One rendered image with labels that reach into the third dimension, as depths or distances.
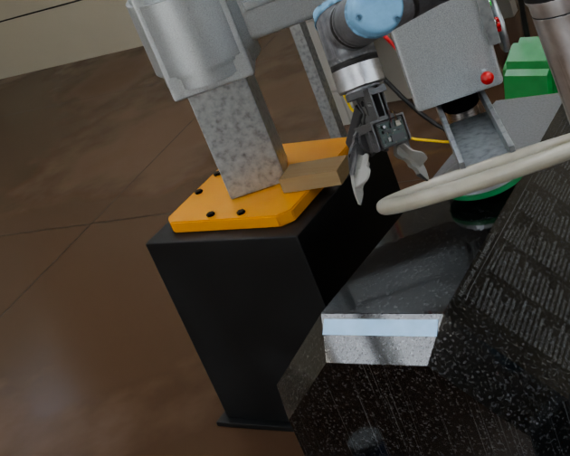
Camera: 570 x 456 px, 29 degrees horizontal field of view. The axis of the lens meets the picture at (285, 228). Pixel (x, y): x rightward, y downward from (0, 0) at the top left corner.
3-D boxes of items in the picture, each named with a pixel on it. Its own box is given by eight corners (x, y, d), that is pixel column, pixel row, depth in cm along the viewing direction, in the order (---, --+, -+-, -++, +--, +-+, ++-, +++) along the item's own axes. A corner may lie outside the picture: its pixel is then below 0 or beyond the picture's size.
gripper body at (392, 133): (379, 154, 196) (356, 90, 196) (358, 160, 204) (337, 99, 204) (414, 141, 199) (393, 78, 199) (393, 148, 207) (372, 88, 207)
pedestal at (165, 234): (217, 426, 383) (131, 249, 352) (304, 314, 429) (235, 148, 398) (381, 439, 345) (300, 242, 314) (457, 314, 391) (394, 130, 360)
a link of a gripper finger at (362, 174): (356, 196, 196) (369, 148, 198) (343, 200, 201) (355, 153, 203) (372, 202, 197) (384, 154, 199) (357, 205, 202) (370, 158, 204)
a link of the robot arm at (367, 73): (324, 77, 204) (367, 63, 208) (332, 102, 205) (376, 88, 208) (344, 66, 196) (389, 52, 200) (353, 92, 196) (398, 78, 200)
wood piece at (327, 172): (283, 194, 337) (278, 180, 335) (295, 177, 345) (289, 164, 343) (342, 185, 328) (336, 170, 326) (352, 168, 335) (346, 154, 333)
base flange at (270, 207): (166, 233, 353) (160, 221, 351) (242, 157, 387) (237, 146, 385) (290, 226, 325) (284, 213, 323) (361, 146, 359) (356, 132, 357)
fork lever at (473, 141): (414, 91, 300) (409, 74, 298) (483, 68, 297) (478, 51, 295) (449, 188, 237) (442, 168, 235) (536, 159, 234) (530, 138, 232)
